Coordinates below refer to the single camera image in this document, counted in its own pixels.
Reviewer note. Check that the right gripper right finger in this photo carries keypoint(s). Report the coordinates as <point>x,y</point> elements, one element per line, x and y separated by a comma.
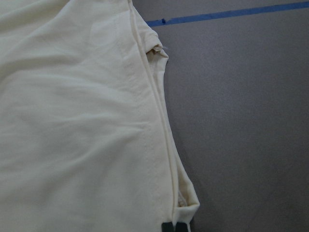
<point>181,227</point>

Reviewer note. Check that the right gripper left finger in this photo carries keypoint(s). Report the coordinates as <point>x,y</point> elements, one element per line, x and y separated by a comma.
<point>167,227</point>

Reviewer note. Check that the cream long-sleeve graphic shirt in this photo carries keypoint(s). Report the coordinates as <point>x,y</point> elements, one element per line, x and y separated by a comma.
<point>85,140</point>

